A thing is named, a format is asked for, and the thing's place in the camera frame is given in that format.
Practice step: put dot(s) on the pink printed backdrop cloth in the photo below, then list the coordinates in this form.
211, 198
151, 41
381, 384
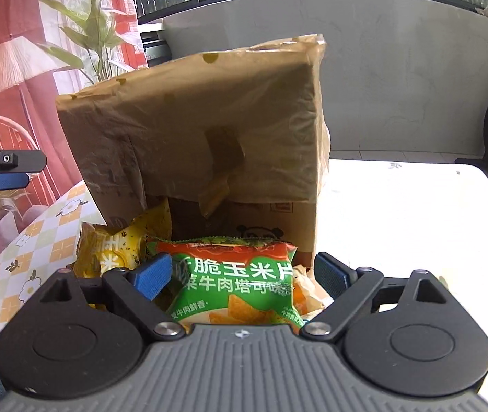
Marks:
12, 8

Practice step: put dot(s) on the brown cardboard box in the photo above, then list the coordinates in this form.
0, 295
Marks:
269, 223

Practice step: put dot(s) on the green corn chip packet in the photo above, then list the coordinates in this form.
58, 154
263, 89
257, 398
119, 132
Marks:
235, 274

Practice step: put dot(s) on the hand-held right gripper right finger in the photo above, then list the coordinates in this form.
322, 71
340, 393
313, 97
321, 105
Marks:
332, 275

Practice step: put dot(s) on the yellow snack packet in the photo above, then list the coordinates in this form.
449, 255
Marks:
111, 249

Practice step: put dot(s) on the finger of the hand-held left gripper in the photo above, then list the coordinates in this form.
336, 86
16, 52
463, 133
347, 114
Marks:
6, 180

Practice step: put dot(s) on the grey washing machine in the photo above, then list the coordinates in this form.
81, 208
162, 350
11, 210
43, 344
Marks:
154, 49

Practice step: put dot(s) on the pale orange snack packet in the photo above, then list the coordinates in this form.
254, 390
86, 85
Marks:
308, 292

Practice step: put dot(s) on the flower print checked tablecloth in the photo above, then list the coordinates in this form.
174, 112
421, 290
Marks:
42, 249

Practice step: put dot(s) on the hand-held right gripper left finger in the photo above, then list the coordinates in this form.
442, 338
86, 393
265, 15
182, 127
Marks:
154, 277

